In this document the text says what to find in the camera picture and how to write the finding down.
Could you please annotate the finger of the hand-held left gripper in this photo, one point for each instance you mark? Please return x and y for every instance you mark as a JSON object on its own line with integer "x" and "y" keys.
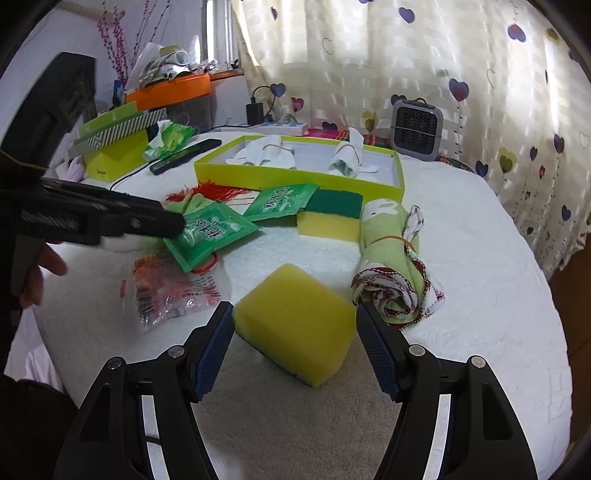
{"x": 138, "y": 221}

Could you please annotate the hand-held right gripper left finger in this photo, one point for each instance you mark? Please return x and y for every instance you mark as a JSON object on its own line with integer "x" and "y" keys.
{"x": 214, "y": 355}

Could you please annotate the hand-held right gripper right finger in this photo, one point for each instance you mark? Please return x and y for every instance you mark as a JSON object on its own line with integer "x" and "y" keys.
{"x": 376, "y": 350}

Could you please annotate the green wet wipe packet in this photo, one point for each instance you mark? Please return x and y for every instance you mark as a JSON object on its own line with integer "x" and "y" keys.
{"x": 277, "y": 203}
{"x": 207, "y": 235}

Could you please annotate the clear plastic packet red print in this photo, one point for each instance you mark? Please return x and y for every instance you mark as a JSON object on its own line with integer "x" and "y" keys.
{"x": 161, "y": 295}

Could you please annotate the red tassel ornament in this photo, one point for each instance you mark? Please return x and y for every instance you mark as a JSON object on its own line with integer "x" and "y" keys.
{"x": 212, "y": 190}

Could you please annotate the plain yellow sponge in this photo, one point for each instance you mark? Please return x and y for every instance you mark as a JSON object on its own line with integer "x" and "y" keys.
{"x": 295, "y": 323}

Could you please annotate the green patterned towel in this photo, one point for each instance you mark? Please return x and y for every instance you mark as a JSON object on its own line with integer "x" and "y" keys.
{"x": 392, "y": 258}

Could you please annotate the shallow yellow-green box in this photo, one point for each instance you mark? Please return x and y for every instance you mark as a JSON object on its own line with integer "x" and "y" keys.
{"x": 295, "y": 180}

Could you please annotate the person's left forearm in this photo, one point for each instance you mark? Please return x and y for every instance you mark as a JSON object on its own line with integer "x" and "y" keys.
{"x": 27, "y": 429}

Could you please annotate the person's left hand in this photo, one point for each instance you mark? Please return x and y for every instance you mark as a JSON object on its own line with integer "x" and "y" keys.
{"x": 51, "y": 261}

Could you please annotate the yellow-green box with striped lid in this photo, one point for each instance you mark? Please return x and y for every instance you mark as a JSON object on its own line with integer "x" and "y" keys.
{"x": 111, "y": 157}

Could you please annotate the black remote control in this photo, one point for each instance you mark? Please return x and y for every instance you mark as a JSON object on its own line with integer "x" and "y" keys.
{"x": 184, "y": 156}

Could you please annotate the pink decorative branches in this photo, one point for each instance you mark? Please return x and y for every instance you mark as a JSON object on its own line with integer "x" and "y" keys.
{"x": 117, "y": 50}

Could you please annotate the crumpled green tissue pack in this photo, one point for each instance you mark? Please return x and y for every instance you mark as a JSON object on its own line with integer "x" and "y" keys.
{"x": 171, "y": 136}

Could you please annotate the pile of papers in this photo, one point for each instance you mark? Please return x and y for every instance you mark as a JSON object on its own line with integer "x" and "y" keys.
{"x": 157, "y": 57}

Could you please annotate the orange tray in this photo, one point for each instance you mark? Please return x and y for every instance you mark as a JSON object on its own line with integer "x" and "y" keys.
{"x": 171, "y": 92}

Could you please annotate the yellow sponge with green scrubber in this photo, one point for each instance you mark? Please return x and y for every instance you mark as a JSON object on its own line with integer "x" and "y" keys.
{"x": 328, "y": 226}

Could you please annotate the rolled white cloth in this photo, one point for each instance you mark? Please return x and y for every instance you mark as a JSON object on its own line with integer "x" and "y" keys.
{"x": 263, "y": 154}
{"x": 344, "y": 159}

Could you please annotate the black charger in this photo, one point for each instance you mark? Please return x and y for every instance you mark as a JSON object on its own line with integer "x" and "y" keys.
{"x": 254, "y": 113}

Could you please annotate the white power strip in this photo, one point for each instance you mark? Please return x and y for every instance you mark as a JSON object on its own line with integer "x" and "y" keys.
{"x": 281, "y": 127}

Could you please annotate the window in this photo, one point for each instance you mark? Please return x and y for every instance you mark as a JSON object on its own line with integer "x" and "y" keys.
{"x": 221, "y": 32}

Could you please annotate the small grey heater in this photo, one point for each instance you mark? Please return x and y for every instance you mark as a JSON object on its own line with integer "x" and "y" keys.
{"x": 415, "y": 127}

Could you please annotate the heart print curtain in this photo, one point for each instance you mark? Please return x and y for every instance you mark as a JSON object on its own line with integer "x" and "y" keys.
{"x": 369, "y": 46}

